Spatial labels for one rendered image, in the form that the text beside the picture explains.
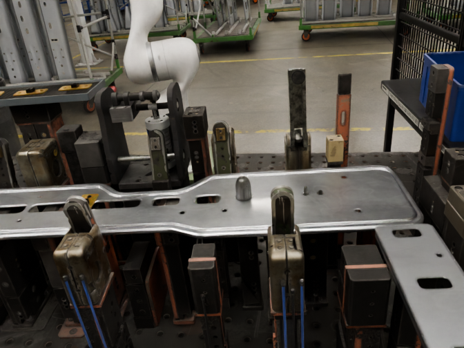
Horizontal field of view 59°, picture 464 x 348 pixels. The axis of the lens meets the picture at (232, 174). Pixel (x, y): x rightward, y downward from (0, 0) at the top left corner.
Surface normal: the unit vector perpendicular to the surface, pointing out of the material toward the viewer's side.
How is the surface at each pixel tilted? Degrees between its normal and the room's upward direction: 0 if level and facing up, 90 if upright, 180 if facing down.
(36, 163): 90
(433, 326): 0
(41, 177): 90
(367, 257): 0
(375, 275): 0
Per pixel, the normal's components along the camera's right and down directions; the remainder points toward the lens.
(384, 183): -0.09, -0.88
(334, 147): -0.04, 0.47
